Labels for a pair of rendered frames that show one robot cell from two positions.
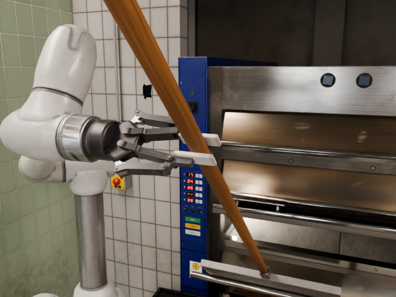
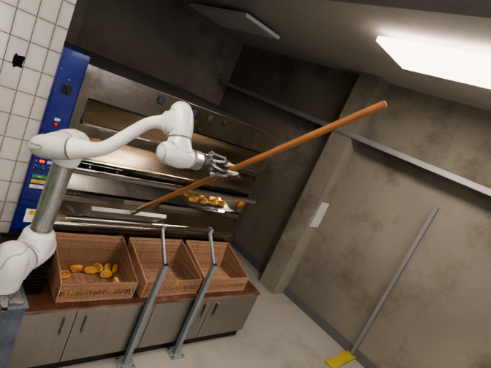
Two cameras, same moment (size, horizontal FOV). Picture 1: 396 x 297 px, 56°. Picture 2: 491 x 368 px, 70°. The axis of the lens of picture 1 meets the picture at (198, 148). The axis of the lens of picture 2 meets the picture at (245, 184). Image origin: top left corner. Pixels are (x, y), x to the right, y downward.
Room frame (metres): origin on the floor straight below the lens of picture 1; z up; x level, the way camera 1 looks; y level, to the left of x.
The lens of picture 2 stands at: (-0.16, 1.55, 2.29)
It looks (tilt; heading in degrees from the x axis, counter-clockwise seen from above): 12 degrees down; 294
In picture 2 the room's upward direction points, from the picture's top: 24 degrees clockwise
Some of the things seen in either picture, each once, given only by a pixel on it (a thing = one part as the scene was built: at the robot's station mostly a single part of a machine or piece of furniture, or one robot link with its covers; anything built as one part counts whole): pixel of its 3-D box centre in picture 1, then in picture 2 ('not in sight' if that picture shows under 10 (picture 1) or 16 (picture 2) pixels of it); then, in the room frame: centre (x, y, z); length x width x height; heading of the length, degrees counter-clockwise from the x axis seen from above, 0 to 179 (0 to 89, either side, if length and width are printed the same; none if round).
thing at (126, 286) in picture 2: not in sight; (93, 265); (1.53, -0.32, 0.72); 0.56 x 0.49 x 0.28; 67
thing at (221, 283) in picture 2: not in sight; (215, 265); (1.08, -1.43, 0.72); 0.56 x 0.49 x 0.28; 68
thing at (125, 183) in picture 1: (121, 179); not in sight; (2.08, 0.45, 1.46); 0.10 x 0.07 x 0.10; 68
